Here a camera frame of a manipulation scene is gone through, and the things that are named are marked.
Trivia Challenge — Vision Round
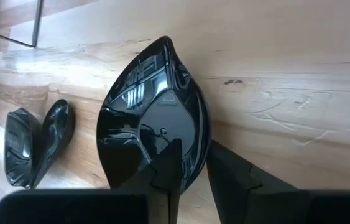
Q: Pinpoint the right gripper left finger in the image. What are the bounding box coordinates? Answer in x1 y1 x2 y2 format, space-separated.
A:
121 139 183 224

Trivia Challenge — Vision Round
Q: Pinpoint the black leaf-shaped mini plate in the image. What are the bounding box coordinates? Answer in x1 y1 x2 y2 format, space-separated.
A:
96 35 212 195

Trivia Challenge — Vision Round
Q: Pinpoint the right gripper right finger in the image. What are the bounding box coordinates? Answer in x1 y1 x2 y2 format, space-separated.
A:
208 140 312 224

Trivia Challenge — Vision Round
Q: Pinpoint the black round mini plate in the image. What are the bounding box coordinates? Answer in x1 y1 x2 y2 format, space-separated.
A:
4 107 42 188

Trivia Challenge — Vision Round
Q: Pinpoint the black teardrop mini plate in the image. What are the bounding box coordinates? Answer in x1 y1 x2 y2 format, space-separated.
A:
32 98 76 190

